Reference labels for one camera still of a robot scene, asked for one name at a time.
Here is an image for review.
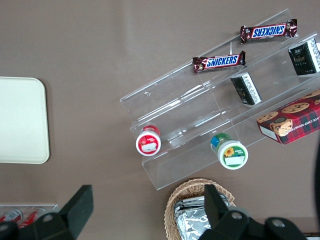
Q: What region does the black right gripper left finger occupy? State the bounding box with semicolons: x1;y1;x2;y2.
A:
0;184;95;240

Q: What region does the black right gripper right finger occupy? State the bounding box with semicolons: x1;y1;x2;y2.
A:
198;184;309;240

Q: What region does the foil wrapped sandwich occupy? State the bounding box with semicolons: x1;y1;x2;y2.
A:
174;209;216;240
173;195;232;213

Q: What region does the woven wicker basket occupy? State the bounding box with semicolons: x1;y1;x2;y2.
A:
164;177;237;240

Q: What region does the cream plastic tray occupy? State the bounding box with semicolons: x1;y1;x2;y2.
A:
0;76;51;165

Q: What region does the clear acrylic can holder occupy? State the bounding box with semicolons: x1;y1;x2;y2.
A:
0;203;60;226

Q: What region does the red soda can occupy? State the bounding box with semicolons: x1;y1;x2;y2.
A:
17;208;47;229
0;208;23;224

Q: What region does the green lidded small jar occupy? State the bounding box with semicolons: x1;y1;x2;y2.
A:
210;132;249;170

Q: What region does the red lidded small jar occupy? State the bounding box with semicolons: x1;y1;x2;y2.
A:
135;125;162;157

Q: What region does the clear acrylic tiered display shelf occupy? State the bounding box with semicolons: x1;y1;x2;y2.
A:
119;8;320;192

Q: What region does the red tartan cookie box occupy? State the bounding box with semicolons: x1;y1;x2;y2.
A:
256;88;320;146

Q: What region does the dark green tea box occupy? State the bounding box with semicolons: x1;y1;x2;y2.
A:
287;37;320;77
230;72;263;108

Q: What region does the Snickers chocolate bar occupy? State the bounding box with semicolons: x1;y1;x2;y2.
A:
192;50;247;74
240;18;299;45

